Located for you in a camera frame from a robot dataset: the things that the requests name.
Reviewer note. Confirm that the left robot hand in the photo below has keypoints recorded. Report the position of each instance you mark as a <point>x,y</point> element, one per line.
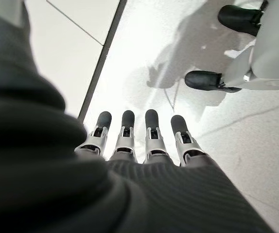
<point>105,194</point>

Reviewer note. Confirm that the dark cabinet plinth strip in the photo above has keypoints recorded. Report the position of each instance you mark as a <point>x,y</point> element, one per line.
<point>102,60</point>

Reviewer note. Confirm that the black left robot foot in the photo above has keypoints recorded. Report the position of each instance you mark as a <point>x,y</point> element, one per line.
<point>200,80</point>

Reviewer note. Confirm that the white glossy cabinet door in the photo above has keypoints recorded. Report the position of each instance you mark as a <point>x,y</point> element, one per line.
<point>93,17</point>
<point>64,48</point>

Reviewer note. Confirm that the white left robot leg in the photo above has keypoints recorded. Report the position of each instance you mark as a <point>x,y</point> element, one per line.
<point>239,70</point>

